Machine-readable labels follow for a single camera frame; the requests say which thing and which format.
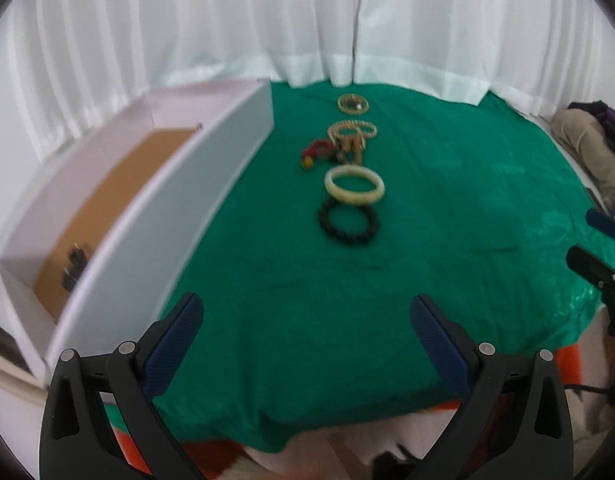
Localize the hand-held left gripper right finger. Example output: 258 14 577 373
410 294 574 480

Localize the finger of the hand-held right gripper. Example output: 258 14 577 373
585 208 615 246
565 245 615 303

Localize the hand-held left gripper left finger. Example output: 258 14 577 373
40 292 223 480

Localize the white box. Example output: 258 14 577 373
0 80 274 391

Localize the black bead bracelet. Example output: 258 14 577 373
317 197 381 247

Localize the cream bangle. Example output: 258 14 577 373
325 166 387 206

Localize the wooden bead bracelet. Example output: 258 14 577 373
327 120 378 166

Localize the gold chain bracelet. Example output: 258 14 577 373
337 93 371 114

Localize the beige clothing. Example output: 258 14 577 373
551 108 615 213

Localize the green cloth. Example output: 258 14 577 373
102 80 615 453

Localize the dark purple clothing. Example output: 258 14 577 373
567 101 615 133

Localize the small dark ornament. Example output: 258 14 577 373
61 244 91 292

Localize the red bead ornament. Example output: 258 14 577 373
301 139 335 168

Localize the white curtain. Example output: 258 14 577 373
0 0 615 171

